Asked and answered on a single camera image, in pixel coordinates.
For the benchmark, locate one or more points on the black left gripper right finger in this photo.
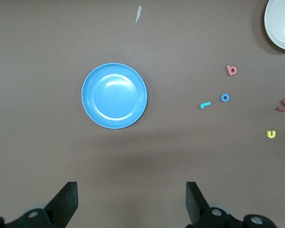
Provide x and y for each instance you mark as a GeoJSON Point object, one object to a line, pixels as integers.
{"type": "Point", "coordinates": [194, 204]}

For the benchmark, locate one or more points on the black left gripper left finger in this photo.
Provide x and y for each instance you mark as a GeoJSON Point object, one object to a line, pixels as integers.
{"type": "Point", "coordinates": [66, 202]}

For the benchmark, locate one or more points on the teal foam letter l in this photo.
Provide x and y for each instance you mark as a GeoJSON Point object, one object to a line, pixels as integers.
{"type": "Point", "coordinates": [205, 104]}

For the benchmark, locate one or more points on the blue foam letter o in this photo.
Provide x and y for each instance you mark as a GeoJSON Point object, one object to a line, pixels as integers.
{"type": "Point", "coordinates": [222, 97]}

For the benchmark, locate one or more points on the pink foam letter b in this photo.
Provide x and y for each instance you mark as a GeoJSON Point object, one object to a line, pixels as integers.
{"type": "Point", "coordinates": [230, 71]}

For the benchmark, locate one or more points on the yellow foam letter n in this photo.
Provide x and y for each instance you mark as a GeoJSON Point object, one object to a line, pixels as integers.
{"type": "Point", "coordinates": [268, 135]}

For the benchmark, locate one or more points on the blue plate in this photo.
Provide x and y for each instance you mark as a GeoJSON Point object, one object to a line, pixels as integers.
{"type": "Point", "coordinates": [114, 96]}

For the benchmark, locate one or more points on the dark red foam letter i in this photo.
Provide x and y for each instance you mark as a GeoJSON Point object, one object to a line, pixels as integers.
{"type": "Point", "coordinates": [281, 109]}

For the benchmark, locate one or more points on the brown table cover sheet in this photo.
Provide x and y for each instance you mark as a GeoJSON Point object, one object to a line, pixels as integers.
{"type": "Point", "coordinates": [38, 71]}

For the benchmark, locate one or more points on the white paper scrap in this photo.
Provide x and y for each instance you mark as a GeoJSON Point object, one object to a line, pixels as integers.
{"type": "Point", "coordinates": [138, 15]}

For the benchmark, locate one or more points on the beige plate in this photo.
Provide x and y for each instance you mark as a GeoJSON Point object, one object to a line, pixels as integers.
{"type": "Point", "coordinates": [282, 23]}

